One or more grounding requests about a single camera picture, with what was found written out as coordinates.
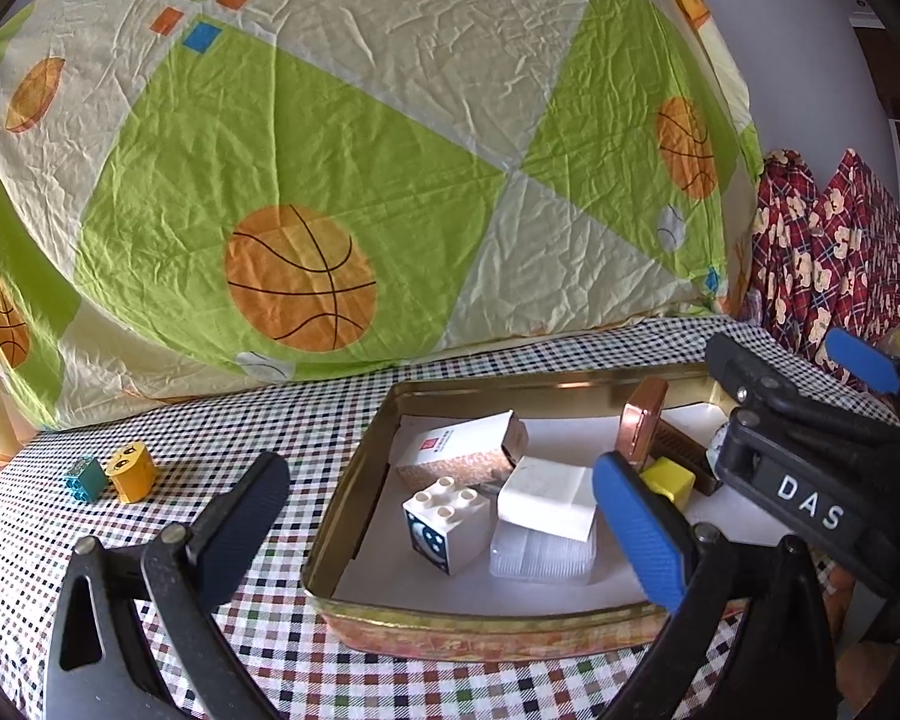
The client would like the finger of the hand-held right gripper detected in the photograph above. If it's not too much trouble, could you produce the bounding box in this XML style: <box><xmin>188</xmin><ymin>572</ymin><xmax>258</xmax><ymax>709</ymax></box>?
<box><xmin>825</xmin><ymin>328</ymin><xmax>900</xmax><ymax>428</ymax></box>
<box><xmin>705</xmin><ymin>332</ymin><xmax>900</xmax><ymax>440</ymax></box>

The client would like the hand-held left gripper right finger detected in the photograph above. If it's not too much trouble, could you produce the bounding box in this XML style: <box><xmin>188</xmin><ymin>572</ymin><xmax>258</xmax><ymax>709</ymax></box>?
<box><xmin>592</xmin><ymin>452</ymin><xmax>841</xmax><ymax>720</ymax></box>

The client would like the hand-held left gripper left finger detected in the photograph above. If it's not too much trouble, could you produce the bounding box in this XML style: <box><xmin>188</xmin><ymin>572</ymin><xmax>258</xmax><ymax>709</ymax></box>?
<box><xmin>45</xmin><ymin>452</ymin><xmax>292</xmax><ymax>720</ymax></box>

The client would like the plain yellow toy cube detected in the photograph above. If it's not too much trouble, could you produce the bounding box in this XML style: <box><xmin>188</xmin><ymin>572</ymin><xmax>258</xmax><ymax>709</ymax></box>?
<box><xmin>640</xmin><ymin>459</ymin><xmax>697</xmax><ymax>507</ymax></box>

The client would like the copper metal lighter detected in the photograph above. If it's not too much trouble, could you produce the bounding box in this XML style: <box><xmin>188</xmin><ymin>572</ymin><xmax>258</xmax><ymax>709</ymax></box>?
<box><xmin>619</xmin><ymin>377</ymin><xmax>670</xmax><ymax>466</ymax></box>

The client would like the white toy block moon print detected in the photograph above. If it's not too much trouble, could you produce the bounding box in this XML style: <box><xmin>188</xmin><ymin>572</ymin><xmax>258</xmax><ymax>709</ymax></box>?
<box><xmin>403</xmin><ymin>478</ymin><xmax>492</xmax><ymax>577</ymax></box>

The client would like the white and cork box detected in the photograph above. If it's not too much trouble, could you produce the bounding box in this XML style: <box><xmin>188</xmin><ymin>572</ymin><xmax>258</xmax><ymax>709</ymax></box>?
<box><xmin>396</xmin><ymin>410</ymin><xmax>530</xmax><ymax>488</ymax></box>

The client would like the gold metal tin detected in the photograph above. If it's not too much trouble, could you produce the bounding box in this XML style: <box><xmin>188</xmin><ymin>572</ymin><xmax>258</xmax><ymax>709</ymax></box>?
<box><xmin>300</xmin><ymin>361</ymin><xmax>758</xmax><ymax>662</ymax></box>

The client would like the brown ribbed metal case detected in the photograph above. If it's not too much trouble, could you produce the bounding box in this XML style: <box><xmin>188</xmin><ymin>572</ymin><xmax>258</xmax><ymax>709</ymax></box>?
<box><xmin>649</xmin><ymin>420</ymin><xmax>725</xmax><ymax>496</ymax></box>

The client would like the clear plastic box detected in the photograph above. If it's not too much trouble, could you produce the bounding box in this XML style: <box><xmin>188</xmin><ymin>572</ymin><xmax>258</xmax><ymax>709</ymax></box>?
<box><xmin>489</xmin><ymin>456</ymin><xmax>599</xmax><ymax>586</ymax></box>

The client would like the checked tablecloth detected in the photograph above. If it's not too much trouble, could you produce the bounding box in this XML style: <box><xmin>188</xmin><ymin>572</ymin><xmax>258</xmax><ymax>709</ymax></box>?
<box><xmin>0</xmin><ymin>315</ymin><xmax>900</xmax><ymax>720</ymax></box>

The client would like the red plaid printed cloth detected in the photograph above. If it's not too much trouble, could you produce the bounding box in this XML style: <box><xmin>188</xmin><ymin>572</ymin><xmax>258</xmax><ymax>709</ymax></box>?
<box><xmin>746</xmin><ymin>148</ymin><xmax>900</xmax><ymax>376</ymax></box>

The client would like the yellow face toy block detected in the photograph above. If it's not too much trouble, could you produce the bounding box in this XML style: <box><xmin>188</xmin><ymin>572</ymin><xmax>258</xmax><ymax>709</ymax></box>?
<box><xmin>105</xmin><ymin>442</ymin><xmax>160</xmax><ymax>505</ymax></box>

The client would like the white paper liner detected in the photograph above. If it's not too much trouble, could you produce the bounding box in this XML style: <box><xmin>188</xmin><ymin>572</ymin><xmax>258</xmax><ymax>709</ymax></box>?
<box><xmin>330</xmin><ymin>405</ymin><xmax>730</xmax><ymax>602</ymax></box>

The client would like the teal toy block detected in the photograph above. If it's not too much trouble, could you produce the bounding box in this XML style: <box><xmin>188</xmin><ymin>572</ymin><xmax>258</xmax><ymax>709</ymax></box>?
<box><xmin>64</xmin><ymin>456</ymin><xmax>110</xmax><ymax>500</ymax></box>

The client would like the dark wooden cabinet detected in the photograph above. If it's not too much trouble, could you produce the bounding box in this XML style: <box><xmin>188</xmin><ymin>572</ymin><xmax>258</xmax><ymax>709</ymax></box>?
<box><xmin>851</xmin><ymin>0</ymin><xmax>900</xmax><ymax>136</ymax></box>

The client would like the basketball print quilt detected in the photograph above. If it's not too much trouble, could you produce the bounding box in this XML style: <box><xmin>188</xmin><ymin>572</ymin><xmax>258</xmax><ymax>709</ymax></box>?
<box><xmin>0</xmin><ymin>0</ymin><xmax>766</xmax><ymax>432</ymax></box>

